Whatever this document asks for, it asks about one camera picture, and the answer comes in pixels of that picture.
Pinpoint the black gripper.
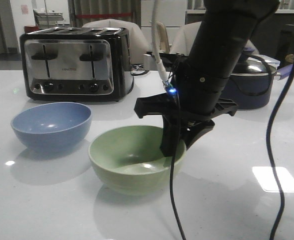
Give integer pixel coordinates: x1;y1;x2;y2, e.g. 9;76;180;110
134;93;238;157

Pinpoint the green bowl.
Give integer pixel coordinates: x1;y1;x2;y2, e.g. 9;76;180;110
88;125;187;196

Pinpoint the blue bowl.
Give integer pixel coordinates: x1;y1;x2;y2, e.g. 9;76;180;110
10;102;92;153

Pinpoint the dark blue saucepan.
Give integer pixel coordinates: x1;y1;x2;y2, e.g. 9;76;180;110
220;64;293;110

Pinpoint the beige armchair right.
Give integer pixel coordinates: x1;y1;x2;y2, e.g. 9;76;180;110
169;21;259;56

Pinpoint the beige armchair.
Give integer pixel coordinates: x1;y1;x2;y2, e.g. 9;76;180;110
82;18;151;65
169;21;259;56

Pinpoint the cream plastic chair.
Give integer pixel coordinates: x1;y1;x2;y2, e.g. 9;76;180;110
155;21;170;54

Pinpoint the glass pot lid blue knob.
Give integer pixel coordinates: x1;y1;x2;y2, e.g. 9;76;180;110
231;47;277;77

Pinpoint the beige armchair left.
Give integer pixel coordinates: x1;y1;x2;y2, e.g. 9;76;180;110
82;18;151;65

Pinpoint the white cabinet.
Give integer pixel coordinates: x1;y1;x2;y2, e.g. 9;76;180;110
140;0;187;47

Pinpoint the black and silver toaster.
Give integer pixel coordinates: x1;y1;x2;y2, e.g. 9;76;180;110
20;27;134;102

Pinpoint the metal cart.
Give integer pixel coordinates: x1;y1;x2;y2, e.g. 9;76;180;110
33;9;65;30

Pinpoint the black cable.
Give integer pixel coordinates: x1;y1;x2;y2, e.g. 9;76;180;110
168;53;275;240

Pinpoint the black toaster power cord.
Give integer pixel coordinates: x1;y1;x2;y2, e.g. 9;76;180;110
130;64;149;77

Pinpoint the dark blue hanging cable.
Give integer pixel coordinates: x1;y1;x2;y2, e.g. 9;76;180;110
265;0;294;240

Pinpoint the white cable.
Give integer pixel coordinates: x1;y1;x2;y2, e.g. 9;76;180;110
150;0;173;88

